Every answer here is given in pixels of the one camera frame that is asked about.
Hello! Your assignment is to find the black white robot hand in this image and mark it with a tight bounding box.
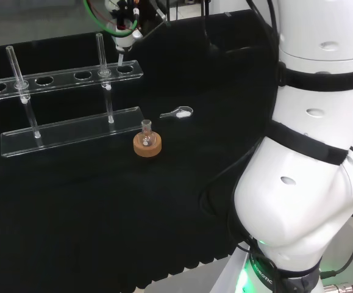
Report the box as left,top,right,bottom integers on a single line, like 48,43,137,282
104,0,169,39

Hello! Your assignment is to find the clear weighing funnel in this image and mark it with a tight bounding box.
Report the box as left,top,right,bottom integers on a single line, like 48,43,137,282
159,105,194,120

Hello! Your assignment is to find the clear acrylic funnel stand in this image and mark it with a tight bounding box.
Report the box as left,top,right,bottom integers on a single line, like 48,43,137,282
0,32,144,159

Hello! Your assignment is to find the small round-bottom glass flask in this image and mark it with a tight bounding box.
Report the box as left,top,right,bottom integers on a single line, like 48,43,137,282
140,119,157,147

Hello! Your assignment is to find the black bench cloth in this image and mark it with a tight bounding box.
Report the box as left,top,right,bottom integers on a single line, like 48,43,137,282
0,9,283,291

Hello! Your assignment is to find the green cable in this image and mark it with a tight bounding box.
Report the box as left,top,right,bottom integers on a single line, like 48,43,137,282
82,0,118,37

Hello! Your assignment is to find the black hanging cable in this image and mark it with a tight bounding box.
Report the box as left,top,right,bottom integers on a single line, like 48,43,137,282
202,0,222,55

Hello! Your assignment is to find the cork ring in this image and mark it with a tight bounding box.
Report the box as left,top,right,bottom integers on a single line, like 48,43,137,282
132,131,163,158

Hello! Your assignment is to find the long black arm cable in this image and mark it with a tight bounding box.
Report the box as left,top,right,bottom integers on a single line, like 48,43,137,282
198,0,284,245

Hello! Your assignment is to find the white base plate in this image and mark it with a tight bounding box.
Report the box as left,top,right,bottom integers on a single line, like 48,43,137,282
139,255,237,293

